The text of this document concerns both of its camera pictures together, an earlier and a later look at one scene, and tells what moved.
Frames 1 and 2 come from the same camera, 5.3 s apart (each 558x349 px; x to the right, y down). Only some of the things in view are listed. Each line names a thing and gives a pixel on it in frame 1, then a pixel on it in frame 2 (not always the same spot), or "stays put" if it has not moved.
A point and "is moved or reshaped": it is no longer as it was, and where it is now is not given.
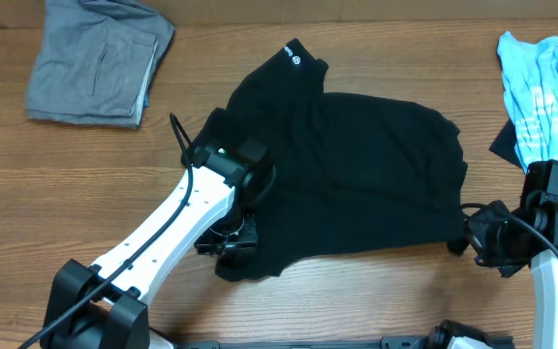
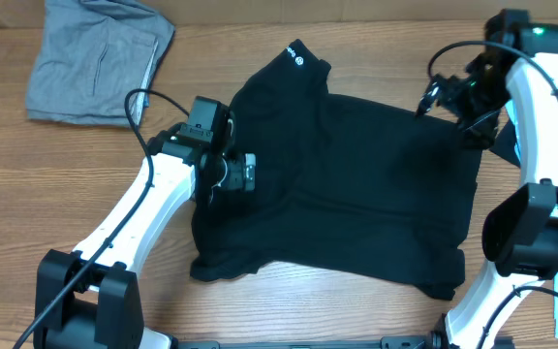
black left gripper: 246,238 → 240,173
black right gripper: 477,226 → 483,129
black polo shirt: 350,171 is moved or reshaped
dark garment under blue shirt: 504,144 stays put
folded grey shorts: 94,61 stays put
